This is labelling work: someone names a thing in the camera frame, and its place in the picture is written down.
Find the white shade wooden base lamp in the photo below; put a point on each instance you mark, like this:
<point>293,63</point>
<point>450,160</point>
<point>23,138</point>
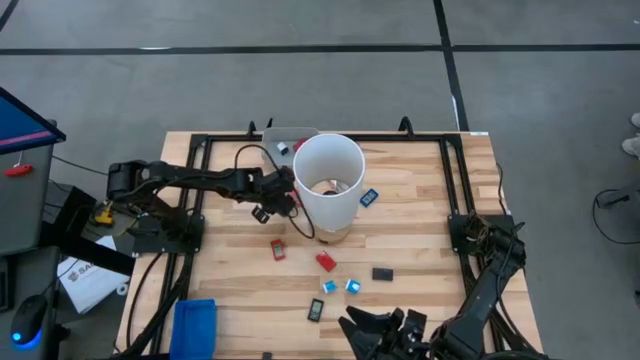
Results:
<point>327,215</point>

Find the black computer mouse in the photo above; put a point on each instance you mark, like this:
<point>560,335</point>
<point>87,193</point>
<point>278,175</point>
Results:
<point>27,315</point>

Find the black frame bracket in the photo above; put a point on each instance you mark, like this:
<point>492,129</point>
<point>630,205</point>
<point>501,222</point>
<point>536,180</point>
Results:
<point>252,129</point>
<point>406,125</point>
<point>270,123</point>

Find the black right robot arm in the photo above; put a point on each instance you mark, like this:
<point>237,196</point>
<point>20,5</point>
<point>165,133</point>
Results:
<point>480,295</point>

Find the blue tilted screen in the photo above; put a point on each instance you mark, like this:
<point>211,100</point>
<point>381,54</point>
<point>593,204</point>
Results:
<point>25,120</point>

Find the blue digital timer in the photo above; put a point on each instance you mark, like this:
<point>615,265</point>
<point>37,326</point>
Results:
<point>369,197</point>

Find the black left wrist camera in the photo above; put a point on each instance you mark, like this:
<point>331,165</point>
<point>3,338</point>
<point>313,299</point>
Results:
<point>260,214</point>

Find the blue white wall charger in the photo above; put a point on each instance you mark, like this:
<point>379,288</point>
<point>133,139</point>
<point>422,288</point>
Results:
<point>353,286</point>
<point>329,287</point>

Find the clear plastic wrapped bundle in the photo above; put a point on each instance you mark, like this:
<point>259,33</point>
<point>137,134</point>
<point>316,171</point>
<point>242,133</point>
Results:
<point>341,186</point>

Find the white printed paper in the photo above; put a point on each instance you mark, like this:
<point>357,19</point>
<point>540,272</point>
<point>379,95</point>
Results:
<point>90,287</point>

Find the white label sticker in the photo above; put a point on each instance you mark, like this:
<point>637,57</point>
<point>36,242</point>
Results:
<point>479,133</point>

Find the yellow hand tool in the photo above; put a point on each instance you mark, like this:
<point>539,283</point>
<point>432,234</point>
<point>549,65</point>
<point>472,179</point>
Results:
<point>103,216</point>

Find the black digital timer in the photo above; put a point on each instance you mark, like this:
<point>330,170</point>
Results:
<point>315,310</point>

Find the red digital timer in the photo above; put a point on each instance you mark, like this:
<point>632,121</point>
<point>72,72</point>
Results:
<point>278,250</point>

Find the grey plastic storage bin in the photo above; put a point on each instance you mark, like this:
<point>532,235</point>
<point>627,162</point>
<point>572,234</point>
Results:
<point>272,137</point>

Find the person's shoe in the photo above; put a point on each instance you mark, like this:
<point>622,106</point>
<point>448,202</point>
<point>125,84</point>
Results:
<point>631,147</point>
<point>636,120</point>

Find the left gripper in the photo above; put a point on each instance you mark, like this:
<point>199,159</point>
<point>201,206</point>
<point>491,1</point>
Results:
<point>270,190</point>

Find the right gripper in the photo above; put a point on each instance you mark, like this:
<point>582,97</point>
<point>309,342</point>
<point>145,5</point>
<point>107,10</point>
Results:
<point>410,340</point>

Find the red plastic box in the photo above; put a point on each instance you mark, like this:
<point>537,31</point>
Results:
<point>326,261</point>
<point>298,145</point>
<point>298,199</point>

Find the black plastic box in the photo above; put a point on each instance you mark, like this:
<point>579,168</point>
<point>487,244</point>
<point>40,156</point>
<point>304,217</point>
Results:
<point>382,274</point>

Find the grey metal cabinet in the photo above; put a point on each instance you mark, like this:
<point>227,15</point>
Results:
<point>25,210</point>

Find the blue plastic tray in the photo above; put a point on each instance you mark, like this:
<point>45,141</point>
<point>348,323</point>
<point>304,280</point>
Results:
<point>193,330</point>

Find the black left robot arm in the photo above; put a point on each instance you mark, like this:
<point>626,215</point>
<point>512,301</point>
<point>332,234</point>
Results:
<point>200,176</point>

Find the black floor box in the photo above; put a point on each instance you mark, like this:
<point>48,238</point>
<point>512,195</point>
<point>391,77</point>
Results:
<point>67,200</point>

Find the black diagonal bar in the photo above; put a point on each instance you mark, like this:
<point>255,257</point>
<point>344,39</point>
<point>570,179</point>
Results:
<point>90,252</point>

